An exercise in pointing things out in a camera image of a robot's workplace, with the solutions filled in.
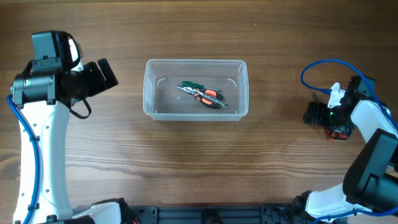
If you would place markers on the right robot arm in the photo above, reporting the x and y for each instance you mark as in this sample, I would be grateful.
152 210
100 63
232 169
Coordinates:
367 189

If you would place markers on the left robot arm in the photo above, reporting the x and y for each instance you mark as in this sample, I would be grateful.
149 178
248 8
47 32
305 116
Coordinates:
42 99

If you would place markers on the orange black needle-nose pliers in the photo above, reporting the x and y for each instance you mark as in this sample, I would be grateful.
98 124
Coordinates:
189 90

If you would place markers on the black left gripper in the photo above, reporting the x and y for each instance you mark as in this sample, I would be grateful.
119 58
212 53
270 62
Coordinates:
94 78

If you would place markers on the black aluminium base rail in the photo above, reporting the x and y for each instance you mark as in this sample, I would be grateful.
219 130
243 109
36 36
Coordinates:
264 214

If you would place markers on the silver socket wrench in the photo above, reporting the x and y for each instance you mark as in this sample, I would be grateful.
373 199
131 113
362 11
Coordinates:
210 98

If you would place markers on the red handled snips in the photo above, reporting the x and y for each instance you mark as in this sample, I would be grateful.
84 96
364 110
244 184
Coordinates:
323 118

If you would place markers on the green handled screwdriver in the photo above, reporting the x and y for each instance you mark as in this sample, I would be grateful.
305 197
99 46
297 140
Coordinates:
195 85

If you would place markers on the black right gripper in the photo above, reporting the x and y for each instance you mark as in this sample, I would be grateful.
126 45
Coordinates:
321 115

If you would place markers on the clear plastic container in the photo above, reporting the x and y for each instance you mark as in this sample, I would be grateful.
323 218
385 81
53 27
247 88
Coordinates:
164 99

